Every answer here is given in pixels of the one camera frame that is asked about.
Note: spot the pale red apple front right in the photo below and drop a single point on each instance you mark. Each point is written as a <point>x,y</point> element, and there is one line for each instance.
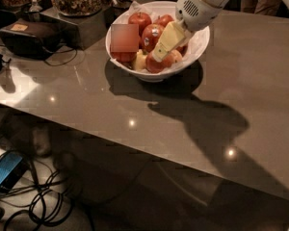
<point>177,57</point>

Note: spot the dark square pedestal block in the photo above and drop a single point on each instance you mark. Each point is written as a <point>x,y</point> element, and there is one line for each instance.
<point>79,32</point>

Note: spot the white bowl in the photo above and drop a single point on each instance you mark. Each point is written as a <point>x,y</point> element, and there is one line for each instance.
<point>157,76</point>

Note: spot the blue electronic box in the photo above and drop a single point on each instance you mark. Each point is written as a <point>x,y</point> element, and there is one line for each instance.
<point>12,168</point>

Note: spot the metal scoop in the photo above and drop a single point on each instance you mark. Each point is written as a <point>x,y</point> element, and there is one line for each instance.
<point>35,7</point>

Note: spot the red apple center with sticker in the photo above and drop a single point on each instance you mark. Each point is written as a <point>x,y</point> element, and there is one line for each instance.
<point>150,36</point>

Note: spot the yellow green apple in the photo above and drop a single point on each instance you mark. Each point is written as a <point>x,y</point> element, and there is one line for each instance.
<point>138,63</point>

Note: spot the black VR headset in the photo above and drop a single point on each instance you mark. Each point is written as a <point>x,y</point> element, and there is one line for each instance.
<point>34,40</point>

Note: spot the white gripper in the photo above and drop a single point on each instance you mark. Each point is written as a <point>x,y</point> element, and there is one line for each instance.
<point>197,12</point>

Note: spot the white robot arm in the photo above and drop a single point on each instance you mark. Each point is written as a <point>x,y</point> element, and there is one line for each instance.
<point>266,7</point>

